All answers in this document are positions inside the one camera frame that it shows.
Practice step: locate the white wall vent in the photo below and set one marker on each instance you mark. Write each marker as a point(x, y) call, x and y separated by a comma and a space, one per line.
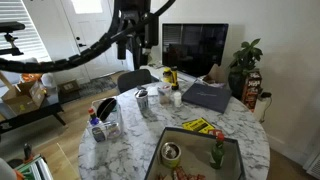
point(313, 166)

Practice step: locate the navy flat gift box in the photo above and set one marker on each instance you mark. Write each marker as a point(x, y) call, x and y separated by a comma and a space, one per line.
point(206, 97)

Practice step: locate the open tin can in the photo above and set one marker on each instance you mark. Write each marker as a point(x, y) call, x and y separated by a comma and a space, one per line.
point(171, 155)

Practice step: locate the white charger with black plug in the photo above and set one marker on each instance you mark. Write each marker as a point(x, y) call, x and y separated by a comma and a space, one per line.
point(262, 106)

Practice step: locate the yellow mustard bottle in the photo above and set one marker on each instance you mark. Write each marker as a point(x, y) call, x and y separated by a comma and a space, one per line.
point(166, 76)

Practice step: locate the dark grey chair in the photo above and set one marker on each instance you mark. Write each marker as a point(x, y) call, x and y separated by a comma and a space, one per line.
point(133, 80)

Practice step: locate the black round bowl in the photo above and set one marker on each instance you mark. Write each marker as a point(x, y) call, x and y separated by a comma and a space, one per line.
point(106, 108)

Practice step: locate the clear plastic cup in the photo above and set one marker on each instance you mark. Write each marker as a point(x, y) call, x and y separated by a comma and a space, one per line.
point(164, 94)

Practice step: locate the green white stacked equipment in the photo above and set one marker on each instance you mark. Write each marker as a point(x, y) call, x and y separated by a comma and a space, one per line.
point(35, 168)

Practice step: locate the black low bench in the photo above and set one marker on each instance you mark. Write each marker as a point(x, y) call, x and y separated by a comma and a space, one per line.
point(33, 115)

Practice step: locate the black flat screen monitor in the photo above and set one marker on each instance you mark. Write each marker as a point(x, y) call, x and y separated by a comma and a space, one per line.
point(196, 48)

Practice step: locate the small red packet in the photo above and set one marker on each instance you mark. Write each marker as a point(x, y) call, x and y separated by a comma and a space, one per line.
point(214, 132)

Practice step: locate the red capped blue label bottle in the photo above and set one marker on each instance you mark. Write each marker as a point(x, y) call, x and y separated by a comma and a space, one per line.
point(96, 130)

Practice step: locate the white paper napkin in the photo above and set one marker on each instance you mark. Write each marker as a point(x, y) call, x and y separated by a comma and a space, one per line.
point(152, 91)

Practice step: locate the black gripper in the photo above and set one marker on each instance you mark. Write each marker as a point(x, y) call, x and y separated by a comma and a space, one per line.
point(131, 18)

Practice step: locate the clear plastic storage container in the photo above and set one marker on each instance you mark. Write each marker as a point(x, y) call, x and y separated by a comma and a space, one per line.
point(115, 128)

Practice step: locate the silver tumbler with black lid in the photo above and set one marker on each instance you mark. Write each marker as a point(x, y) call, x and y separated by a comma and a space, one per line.
point(142, 101)

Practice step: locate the orange plush toy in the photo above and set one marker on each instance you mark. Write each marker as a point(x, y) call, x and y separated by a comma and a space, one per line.
point(30, 77)

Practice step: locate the yellow printed booklet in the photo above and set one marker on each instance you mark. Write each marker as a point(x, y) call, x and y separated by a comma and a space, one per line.
point(198, 125)

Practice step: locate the grey door rug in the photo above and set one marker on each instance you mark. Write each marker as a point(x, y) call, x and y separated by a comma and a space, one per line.
point(98, 86)

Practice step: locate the red Jenga game box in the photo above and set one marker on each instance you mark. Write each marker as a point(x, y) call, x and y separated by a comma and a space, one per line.
point(251, 91)

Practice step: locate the dark open cardboard box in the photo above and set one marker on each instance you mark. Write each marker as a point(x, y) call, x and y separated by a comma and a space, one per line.
point(196, 153)

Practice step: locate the small white bottle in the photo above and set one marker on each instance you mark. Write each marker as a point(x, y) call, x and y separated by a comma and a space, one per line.
point(177, 99)

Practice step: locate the green bottle with red cap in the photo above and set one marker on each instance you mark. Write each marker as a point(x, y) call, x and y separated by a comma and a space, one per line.
point(217, 155)

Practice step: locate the red snack packets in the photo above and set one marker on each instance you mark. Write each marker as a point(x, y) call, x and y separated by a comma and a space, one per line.
point(181, 174)

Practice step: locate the small closed cardboard box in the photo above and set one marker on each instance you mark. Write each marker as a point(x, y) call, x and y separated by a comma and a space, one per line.
point(69, 86)

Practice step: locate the white window blinds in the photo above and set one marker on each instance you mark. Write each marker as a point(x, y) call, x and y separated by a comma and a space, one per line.
point(23, 36)

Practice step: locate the green potted plant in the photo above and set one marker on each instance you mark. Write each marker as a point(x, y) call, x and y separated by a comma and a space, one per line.
point(245, 63)

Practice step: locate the white entrance door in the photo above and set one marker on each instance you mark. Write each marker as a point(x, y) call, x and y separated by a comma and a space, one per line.
point(90, 33)

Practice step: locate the large open cardboard box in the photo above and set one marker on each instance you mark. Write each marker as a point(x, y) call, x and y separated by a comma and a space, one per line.
point(23, 98)

